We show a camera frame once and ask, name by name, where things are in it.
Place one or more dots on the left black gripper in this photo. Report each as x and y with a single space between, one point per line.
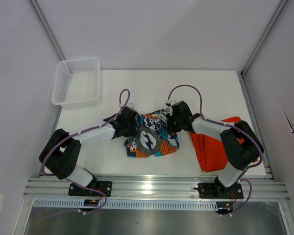
134 131

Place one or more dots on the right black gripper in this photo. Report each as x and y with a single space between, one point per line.
170 128

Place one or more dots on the colourful patterned shorts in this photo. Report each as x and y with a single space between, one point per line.
153 139

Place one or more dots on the orange shorts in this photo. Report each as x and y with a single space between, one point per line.
210 152

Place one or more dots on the white plastic basket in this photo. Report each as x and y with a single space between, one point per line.
77 83

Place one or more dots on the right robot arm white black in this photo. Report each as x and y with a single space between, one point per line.
242 148

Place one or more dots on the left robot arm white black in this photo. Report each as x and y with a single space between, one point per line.
62 151

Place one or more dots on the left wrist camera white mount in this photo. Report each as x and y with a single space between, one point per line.
130 105

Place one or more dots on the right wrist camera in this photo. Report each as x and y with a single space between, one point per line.
169 103

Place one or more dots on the left aluminium side rail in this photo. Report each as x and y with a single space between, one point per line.
49 144

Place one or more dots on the aluminium side rail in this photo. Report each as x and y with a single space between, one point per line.
49 144
255 123

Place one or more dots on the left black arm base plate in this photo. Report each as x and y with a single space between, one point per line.
92 190

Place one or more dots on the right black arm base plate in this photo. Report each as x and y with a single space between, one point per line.
214 191

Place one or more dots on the slotted white cable duct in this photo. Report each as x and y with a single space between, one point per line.
192 205

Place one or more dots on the aluminium rail beam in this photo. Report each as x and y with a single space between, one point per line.
151 187

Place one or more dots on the right aluminium side rail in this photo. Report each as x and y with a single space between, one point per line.
255 123

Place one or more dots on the left aluminium frame post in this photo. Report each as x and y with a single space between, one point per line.
34 4

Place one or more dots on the aluminium frame post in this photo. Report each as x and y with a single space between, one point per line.
34 4
265 35

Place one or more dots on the right aluminium frame post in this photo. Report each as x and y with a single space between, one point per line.
265 35

